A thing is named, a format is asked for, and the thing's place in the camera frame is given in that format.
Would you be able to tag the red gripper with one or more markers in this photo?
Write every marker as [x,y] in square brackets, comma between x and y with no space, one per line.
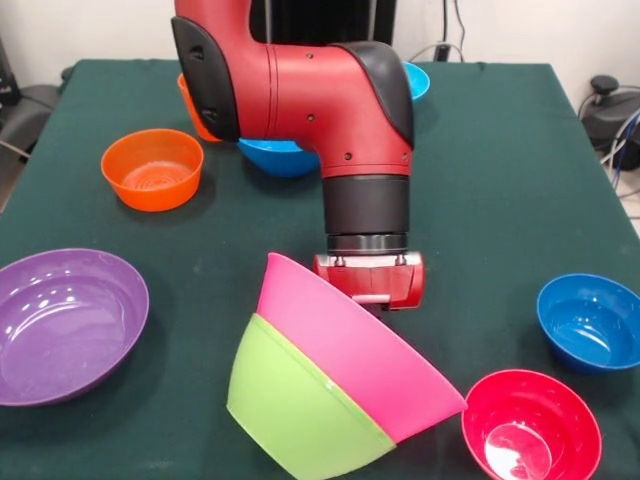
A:
[380,282]

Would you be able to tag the large pink bowl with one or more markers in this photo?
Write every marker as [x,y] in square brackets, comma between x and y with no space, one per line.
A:
[350,350]

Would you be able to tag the green bowl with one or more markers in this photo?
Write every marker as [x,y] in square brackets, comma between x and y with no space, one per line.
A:
[290,400]

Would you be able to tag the red bowl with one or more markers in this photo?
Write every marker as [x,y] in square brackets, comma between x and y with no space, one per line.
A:
[530,425]

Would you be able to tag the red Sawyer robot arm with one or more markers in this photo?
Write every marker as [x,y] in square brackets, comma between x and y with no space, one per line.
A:
[320,100]

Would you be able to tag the dark green tablecloth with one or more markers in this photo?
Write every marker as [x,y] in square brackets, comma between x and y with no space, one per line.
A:
[500,200]

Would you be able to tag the large light blue bowl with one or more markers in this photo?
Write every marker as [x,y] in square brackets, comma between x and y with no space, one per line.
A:
[280,160]

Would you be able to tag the small dark blue bowl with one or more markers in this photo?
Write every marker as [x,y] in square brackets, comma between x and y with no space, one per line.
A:
[587,320]

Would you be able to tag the small ribbed cyan bowl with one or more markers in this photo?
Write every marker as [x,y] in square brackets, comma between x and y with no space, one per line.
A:
[419,82]

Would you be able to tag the orange bowl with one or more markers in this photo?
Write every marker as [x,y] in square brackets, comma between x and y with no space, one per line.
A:
[150,192]

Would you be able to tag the black power plug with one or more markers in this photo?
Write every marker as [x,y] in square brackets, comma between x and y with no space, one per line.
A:
[442,51]

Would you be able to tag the orange cup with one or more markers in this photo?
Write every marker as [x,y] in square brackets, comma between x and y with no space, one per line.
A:
[192,115]

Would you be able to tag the black floor stand base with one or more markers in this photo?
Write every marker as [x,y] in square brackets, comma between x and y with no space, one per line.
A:
[30,110]
[610,115]

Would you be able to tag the purple bowl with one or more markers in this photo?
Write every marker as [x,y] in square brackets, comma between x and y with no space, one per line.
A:
[65,330]

